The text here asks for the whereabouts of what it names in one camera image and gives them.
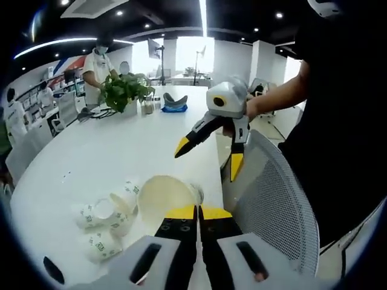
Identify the black computer mouse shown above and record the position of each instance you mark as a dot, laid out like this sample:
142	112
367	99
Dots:
53	270

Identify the white table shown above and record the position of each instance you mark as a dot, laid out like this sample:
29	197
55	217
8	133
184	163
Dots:
106	151

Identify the pile of paper cups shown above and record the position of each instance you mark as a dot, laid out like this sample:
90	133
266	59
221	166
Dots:
99	247

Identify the black tripod with screen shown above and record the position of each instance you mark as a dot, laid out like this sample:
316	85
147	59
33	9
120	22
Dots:
154	48

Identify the small glass jar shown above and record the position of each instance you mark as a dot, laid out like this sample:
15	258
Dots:
147	107
157	103

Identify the square ceiling air vent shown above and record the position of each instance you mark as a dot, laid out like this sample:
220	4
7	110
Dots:
93	7

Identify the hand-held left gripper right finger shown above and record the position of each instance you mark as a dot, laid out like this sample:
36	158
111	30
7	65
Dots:
217	256

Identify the white worn device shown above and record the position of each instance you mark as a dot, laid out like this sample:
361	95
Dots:
325	7

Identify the green print paper cup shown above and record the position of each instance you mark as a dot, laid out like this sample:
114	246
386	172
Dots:
163	196

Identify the white mesh chair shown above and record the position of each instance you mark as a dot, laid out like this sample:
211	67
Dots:
66	108

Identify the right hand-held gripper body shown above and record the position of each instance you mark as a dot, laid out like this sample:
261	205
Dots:
232	102

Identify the potted green plant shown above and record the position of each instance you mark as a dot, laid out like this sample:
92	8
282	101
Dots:
121	90

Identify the grey mesh office chair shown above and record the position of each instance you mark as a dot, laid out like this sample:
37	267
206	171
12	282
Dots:
272	196

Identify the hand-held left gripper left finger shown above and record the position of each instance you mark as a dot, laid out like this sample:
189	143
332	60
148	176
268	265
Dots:
178	256

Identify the long curved ceiling light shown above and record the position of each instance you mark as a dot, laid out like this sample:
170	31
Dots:
60	42

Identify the grey neck pillow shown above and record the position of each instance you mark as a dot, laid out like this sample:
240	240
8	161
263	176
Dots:
175	99

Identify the grey fabric chair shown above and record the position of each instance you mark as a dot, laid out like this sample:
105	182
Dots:
27	151

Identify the blue packet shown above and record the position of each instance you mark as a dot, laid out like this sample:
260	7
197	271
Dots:
173	109

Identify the person's right hand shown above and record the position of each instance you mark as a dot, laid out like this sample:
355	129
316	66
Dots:
254	107

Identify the straight ceiling light strip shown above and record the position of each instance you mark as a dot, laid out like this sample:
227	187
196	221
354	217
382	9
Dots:
203	18

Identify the dark grey object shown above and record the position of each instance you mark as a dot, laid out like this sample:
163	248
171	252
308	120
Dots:
84	117

